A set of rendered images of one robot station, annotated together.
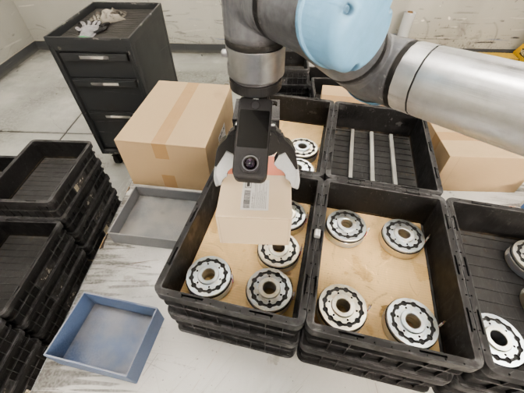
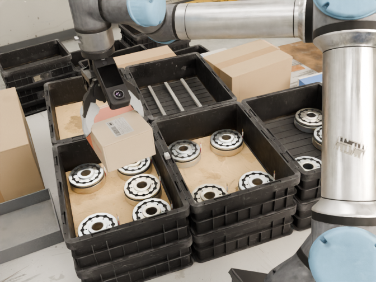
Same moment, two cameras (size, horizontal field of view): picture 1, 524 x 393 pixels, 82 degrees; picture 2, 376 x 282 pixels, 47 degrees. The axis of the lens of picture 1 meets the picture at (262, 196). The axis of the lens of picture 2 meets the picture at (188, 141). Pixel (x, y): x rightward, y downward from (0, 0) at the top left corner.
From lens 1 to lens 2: 0.56 m
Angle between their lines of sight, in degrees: 24
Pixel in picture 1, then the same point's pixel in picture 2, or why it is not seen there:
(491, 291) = (296, 147)
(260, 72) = (104, 41)
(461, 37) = not seen: outside the picture
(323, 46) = (145, 17)
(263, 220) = (135, 137)
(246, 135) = (108, 80)
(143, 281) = not seen: outside the picture
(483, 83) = (212, 14)
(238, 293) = not seen: hidden behind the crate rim
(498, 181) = (274, 85)
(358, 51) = (159, 15)
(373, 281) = (222, 177)
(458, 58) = (198, 6)
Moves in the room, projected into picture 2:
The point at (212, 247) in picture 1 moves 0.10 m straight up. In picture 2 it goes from (85, 214) to (76, 187)
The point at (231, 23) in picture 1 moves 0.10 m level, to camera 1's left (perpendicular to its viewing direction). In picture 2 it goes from (83, 20) to (32, 33)
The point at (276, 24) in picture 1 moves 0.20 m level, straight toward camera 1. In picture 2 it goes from (116, 14) to (163, 51)
